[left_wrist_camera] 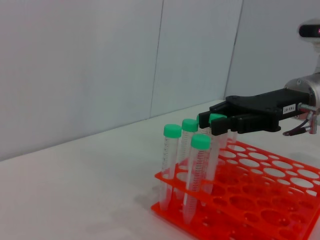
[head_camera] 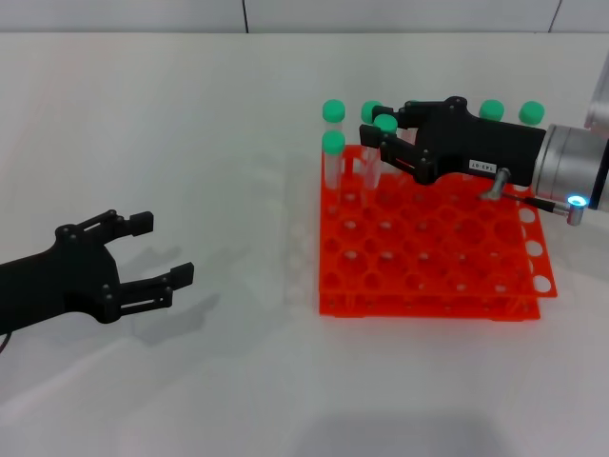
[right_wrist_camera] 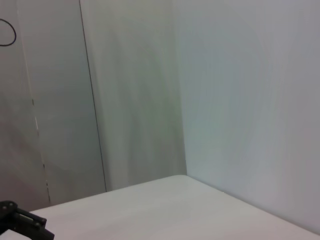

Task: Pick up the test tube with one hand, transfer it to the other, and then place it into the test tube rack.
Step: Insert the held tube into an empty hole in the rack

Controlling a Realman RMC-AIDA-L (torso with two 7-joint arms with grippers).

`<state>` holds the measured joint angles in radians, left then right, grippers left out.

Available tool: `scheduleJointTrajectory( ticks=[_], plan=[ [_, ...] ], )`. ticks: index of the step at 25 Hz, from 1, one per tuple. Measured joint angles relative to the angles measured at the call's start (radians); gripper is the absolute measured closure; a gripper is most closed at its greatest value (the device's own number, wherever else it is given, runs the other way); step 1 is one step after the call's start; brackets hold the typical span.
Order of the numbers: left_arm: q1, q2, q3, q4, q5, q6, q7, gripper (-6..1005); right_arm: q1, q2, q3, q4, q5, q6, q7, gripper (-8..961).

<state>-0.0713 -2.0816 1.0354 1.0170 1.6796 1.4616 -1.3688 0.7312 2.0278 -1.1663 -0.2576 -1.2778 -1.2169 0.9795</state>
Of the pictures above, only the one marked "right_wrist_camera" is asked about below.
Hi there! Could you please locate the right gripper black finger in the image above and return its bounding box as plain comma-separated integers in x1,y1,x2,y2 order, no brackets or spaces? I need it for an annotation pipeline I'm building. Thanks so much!
0,199,55,240

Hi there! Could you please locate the black cable loop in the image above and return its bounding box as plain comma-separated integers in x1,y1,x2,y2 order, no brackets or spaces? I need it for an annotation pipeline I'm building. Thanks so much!
0,18,17,47

